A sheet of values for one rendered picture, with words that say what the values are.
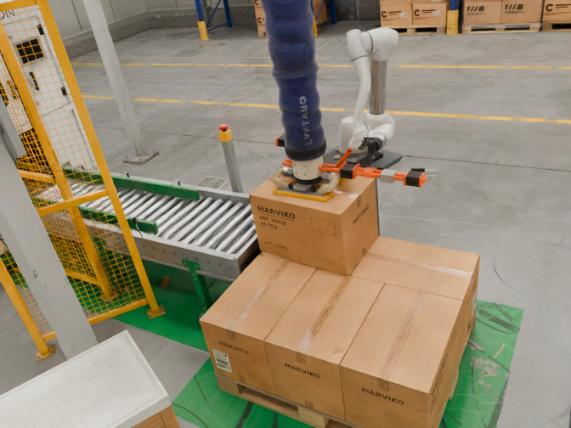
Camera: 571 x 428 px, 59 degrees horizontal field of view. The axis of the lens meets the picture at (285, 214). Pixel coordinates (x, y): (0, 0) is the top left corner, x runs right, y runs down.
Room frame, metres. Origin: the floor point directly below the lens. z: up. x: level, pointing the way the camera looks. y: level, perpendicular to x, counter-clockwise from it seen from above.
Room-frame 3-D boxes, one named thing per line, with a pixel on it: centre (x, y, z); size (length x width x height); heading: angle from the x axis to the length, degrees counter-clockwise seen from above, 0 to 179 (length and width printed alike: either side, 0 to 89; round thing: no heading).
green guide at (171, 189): (3.78, 1.25, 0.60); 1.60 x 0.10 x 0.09; 56
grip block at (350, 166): (2.38, -0.37, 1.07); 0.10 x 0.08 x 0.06; 145
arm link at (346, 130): (3.15, -0.52, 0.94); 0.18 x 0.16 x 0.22; 104
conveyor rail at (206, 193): (3.63, 0.92, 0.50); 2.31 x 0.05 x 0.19; 56
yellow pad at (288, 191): (2.44, -0.11, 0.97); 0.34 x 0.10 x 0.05; 55
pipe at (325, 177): (2.52, -0.17, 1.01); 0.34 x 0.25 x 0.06; 55
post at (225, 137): (3.44, 0.33, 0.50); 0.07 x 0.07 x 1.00; 56
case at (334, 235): (2.51, -0.17, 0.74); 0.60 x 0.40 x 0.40; 51
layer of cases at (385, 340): (2.09, -0.24, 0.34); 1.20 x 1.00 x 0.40; 56
